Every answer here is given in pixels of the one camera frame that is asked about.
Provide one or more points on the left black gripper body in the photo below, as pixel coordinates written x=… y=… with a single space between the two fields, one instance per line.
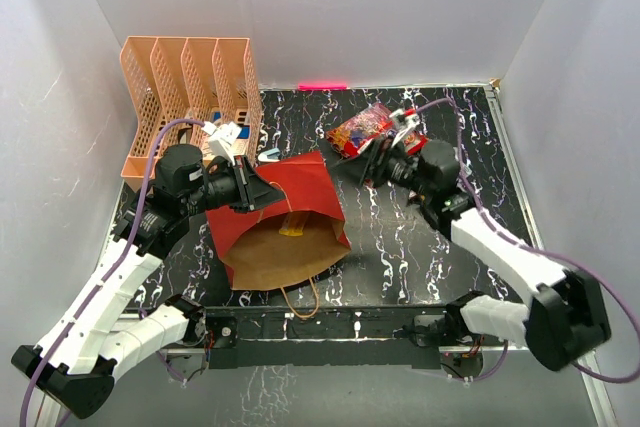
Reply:
x=240 y=173

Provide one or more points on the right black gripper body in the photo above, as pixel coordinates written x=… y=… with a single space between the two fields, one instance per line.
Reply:
x=395 y=166

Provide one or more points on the large red snack bag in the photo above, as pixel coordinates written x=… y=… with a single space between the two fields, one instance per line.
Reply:
x=349 y=138

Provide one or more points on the red paper bag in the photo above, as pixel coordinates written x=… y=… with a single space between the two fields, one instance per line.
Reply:
x=289 y=242

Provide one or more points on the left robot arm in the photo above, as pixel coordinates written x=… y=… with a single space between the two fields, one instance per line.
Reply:
x=80 y=360

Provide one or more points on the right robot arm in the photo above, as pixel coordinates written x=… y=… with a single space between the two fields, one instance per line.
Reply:
x=560 y=315

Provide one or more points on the small blue white stapler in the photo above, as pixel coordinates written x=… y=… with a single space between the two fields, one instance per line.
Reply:
x=270 y=156

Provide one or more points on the orange candy wrapper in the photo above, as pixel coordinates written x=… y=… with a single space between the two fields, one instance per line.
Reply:
x=294 y=223

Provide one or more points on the orange plastic file organizer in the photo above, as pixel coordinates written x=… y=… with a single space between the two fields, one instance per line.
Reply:
x=203 y=78

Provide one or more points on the pink marker strip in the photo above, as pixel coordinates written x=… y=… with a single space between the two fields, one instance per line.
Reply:
x=326 y=85

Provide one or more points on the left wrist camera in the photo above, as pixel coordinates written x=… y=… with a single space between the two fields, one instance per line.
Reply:
x=219 y=140

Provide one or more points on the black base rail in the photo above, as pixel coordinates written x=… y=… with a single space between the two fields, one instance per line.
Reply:
x=336 y=336

